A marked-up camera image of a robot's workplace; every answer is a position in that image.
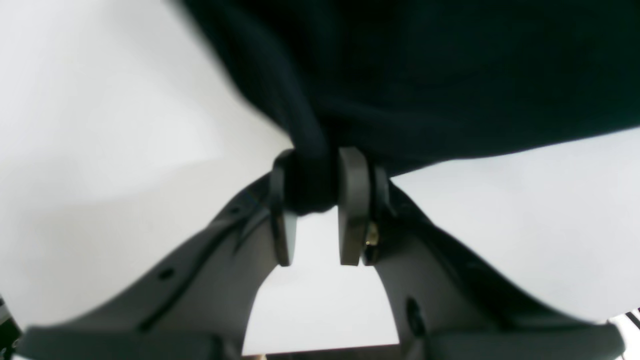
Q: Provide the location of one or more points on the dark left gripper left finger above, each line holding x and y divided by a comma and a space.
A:
195, 303

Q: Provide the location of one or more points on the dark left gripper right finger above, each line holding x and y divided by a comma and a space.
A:
447, 302

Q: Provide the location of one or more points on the black T-shirt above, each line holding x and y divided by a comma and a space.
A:
412, 83

